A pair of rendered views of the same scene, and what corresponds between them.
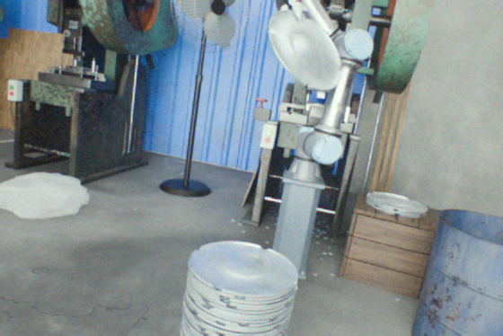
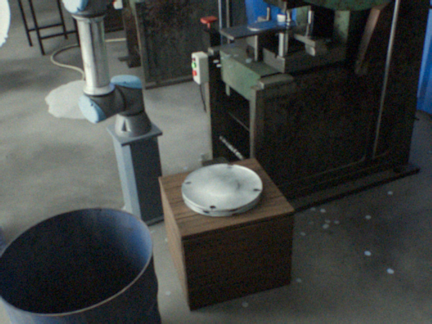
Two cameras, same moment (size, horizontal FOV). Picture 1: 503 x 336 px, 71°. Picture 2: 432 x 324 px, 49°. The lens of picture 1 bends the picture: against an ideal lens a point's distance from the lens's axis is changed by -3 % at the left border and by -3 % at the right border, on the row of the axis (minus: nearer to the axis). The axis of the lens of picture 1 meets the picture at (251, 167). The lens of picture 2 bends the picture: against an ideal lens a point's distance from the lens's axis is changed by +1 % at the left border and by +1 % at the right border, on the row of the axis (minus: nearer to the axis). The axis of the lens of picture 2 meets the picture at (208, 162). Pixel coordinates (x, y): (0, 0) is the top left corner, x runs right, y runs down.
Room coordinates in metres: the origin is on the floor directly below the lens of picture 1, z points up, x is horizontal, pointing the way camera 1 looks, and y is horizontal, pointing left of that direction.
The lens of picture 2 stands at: (0.95, -1.90, 1.33)
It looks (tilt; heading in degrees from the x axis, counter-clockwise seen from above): 31 degrees down; 58
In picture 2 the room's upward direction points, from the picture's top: 4 degrees counter-clockwise
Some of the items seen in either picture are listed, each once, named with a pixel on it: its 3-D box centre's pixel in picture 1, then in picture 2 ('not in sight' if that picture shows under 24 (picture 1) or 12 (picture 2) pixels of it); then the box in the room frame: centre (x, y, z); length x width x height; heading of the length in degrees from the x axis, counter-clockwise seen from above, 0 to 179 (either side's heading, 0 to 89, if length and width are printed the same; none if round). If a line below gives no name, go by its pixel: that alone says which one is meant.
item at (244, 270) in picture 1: (243, 265); not in sight; (0.89, -0.02, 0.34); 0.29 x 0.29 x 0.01
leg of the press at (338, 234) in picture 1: (349, 159); (345, 107); (2.45, -0.65, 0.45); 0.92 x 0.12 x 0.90; 170
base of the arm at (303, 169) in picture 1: (305, 166); (132, 118); (1.62, -0.24, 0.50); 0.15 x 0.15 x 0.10
